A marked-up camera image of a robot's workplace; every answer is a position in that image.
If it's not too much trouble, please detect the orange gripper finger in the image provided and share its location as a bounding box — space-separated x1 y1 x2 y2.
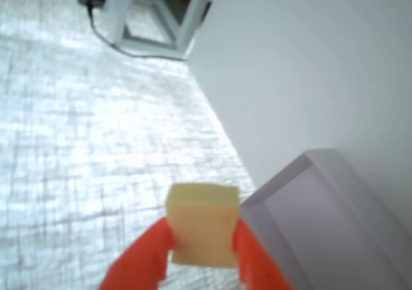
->
99 217 176 290
230 219 294 290

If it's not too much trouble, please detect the yellow foam cuboid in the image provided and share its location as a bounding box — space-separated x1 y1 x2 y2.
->
165 182 241 268

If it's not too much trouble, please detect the white cardboard bin box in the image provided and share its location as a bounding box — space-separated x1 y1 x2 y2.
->
239 148 412 290

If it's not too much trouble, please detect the black floor cable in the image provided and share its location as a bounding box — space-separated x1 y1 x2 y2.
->
85 2 186 61

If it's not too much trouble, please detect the white furniture frame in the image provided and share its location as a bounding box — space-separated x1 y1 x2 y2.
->
104 0 223 61

